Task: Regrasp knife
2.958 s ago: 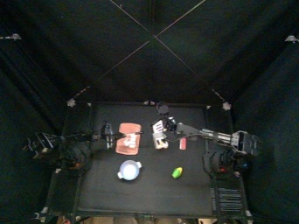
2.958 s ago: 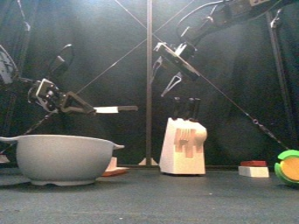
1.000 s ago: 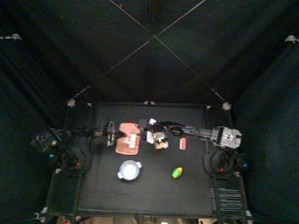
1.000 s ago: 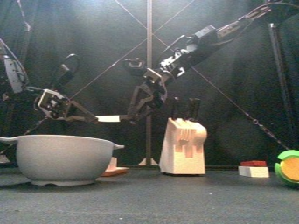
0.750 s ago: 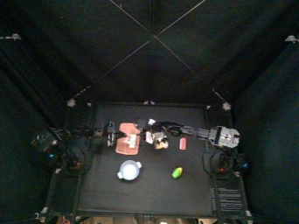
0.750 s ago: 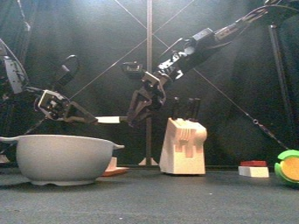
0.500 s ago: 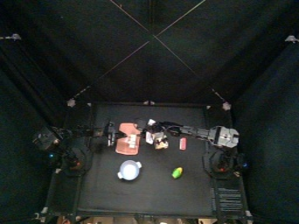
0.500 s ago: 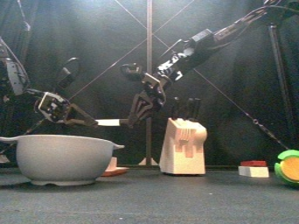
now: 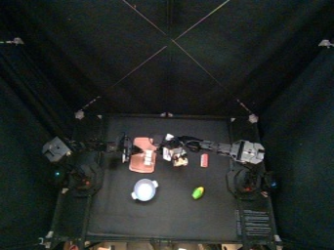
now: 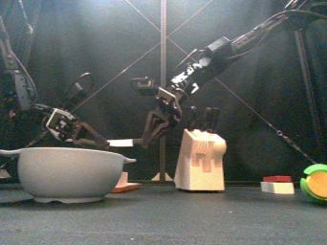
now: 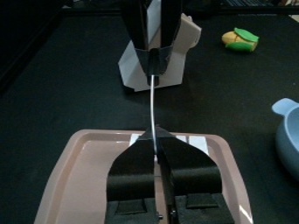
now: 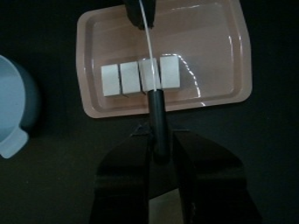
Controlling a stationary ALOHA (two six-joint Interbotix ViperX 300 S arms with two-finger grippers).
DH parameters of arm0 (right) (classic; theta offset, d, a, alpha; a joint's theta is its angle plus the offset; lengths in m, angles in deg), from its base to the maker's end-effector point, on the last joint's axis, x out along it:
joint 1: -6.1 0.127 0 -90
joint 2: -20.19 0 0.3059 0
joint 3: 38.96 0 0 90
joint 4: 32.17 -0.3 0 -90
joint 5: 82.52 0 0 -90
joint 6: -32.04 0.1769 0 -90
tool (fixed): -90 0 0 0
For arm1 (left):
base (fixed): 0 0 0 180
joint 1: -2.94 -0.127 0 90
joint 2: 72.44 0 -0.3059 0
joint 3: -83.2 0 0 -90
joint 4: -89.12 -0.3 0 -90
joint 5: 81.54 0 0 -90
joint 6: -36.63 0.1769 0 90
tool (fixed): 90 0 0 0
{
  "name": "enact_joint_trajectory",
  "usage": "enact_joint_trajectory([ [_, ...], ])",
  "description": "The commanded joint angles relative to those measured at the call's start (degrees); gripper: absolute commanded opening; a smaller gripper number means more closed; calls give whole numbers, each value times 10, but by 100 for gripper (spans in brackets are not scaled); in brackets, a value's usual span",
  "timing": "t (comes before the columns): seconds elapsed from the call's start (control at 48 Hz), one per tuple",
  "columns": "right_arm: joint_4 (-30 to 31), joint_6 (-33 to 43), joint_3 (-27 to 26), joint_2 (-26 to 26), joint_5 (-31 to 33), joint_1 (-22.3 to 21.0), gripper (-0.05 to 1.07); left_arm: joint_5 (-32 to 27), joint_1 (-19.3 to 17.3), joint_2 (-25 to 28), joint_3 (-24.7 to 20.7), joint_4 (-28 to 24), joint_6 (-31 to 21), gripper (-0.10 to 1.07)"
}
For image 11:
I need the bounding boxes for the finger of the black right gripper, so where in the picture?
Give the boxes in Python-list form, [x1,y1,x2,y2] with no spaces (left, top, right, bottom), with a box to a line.
[158,0,184,76]
[119,0,153,75]

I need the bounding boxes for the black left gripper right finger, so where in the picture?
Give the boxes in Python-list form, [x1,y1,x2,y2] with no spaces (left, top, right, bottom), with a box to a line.
[155,125,235,224]

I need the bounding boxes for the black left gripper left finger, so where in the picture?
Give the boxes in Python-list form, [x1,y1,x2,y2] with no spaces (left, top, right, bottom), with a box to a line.
[104,129,158,224]

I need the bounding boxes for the white knife block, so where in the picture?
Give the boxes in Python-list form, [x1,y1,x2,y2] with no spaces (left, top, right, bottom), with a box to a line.
[116,0,203,93]

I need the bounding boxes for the white flat piece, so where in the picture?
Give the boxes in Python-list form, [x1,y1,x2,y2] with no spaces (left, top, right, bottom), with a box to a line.
[188,135,211,158]
[128,133,188,147]

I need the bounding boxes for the pink plastic tray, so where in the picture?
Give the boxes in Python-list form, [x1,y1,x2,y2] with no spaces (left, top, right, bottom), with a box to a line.
[32,129,255,224]

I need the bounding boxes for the green and yellow toy corn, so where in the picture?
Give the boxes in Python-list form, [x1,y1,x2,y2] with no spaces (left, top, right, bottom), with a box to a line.
[220,27,260,53]

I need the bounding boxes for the pale blue-grey mixing bowl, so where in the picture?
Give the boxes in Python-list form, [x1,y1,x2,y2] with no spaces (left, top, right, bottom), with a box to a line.
[270,97,299,182]

